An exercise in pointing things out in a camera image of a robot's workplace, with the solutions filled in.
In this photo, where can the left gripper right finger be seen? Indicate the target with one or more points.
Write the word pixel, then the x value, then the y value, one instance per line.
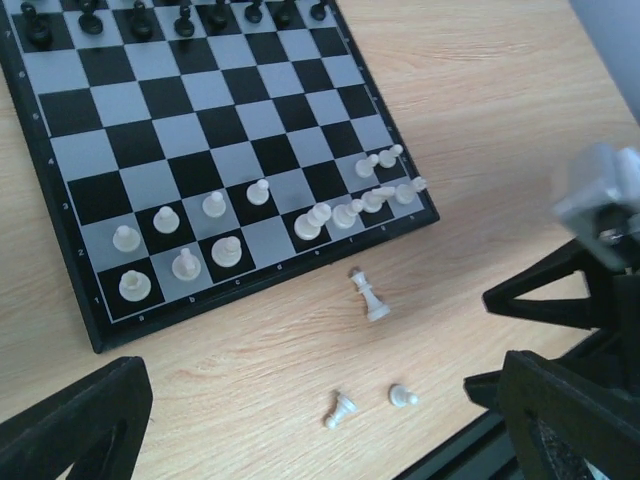
pixel 599 425

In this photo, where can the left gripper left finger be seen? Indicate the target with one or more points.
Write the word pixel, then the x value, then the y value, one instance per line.
pixel 91 429

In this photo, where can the white pawn bottom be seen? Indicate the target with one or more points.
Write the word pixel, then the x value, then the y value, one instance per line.
pixel 166 220

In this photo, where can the white rook piece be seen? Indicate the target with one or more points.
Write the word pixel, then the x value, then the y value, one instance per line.
pixel 405 193

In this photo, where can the white queen piece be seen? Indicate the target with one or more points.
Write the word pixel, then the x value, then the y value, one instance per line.
pixel 308 225

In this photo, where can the black pieces row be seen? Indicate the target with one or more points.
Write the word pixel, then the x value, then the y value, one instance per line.
pixel 101 24

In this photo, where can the black and grey chessboard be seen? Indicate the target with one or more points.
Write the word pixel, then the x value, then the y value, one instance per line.
pixel 116 133

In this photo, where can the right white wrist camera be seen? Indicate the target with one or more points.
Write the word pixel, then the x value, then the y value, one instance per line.
pixel 596 198

